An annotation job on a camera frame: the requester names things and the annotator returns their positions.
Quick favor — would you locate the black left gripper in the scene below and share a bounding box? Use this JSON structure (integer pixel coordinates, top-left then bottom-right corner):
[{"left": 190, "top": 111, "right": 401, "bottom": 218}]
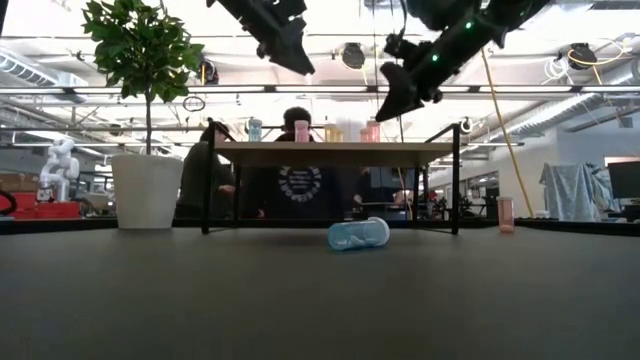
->
[{"left": 207, "top": 0, "right": 316, "bottom": 75}]

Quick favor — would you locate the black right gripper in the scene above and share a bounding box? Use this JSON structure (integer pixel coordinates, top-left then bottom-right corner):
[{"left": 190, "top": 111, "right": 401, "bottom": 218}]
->
[{"left": 375, "top": 17, "right": 496, "bottom": 123}]

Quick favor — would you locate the person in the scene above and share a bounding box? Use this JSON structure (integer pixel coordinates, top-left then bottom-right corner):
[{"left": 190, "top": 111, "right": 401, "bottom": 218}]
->
[
  {"left": 238, "top": 106, "right": 354, "bottom": 221},
  {"left": 174, "top": 121, "right": 236, "bottom": 220}
]

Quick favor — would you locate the long ceiling light strip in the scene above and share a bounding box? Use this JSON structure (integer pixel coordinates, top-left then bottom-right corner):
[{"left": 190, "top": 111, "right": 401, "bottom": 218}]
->
[{"left": 0, "top": 84, "right": 640, "bottom": 97}]

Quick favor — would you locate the green leafy plant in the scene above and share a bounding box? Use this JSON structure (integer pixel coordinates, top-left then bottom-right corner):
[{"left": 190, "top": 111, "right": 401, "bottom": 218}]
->
[{"left": 81, "top": 0, "right": 205, "bottom": 156}]

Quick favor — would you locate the grey cloth cover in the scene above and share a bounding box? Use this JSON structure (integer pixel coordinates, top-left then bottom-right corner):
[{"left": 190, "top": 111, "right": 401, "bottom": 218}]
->
[{"left": 538, "top": 161, "right": 617, "bottom": 223}]

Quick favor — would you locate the white plant pot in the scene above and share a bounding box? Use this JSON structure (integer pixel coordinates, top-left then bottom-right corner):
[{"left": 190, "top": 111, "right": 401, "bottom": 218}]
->
[{"left": 110, "top": 153, "right": 185, "bottom": 230}]

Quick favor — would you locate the black monitor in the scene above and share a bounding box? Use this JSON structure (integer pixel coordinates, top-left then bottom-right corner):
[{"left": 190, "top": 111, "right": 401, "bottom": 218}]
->
[{"left": 607, "top": 158, "right": 640, "bottom": 201}]

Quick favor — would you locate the white humanoid robot figure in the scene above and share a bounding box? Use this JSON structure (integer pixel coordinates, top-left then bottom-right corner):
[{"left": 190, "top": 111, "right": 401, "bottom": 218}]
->
[{"left": 38, "top": 138, "right": 81, "bottom": 204}]

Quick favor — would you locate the red box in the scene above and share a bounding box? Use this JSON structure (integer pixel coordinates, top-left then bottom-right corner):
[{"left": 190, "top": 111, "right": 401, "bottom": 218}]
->
[{"left": 0, "top": 192, "right": 81, "bottom": 221}]

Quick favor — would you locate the black ceiling cable reel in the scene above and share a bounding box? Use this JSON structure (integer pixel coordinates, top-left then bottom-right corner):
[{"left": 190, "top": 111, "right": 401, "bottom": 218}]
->
[
  {"left": 567, "top": 42, "right": 599, "bottom": 71},
  {"left": 199, "top": 59, "right": 221, "bottom": 86},
  {"left": 341, "top": 42, "right": 367, "bottom": 71}
]

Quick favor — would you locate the wooden shelf black frame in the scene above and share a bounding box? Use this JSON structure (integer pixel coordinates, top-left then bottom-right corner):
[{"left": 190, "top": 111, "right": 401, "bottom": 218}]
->
[{"left": 199, "top": 121, "right": 461, "bottom": 236}]

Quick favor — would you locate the yellow hanging cable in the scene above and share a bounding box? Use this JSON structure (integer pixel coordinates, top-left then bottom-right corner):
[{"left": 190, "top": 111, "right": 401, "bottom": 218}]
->
[{"left": 477, "top": 47, "right": 536, "bottom": 219}]

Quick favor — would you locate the silver ventilation duct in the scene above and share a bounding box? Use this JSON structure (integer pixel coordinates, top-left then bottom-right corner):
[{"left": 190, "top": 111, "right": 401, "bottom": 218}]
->
[{"left": 492, "top": 92, "right": 640, "bottom": 144}]

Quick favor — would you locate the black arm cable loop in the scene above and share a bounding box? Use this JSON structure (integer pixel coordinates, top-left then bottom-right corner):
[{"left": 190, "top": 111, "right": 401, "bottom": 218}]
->
[{"left": 0, "top": 189, "right": 18, "bottom": 217}]

